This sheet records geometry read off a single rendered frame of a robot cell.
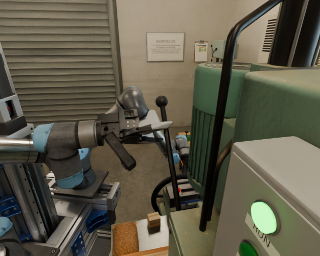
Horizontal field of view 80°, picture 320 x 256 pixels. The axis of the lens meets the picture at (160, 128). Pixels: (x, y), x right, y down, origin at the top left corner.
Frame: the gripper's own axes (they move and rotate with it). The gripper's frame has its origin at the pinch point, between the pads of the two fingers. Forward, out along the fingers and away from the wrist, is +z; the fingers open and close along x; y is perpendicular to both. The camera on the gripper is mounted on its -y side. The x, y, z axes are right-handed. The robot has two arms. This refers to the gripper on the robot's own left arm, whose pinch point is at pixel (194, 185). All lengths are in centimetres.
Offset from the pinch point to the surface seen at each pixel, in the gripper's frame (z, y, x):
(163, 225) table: 21.1, -22.4, 23.2
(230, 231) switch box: 33, -87, 24
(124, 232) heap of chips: 22, -28, 38
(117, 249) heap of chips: 27, -29, 40
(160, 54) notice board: -252, 74, -25
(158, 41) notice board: -262, 57, -22
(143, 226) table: 20.4, -22.2, 30.9
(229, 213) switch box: 32, -88, 24
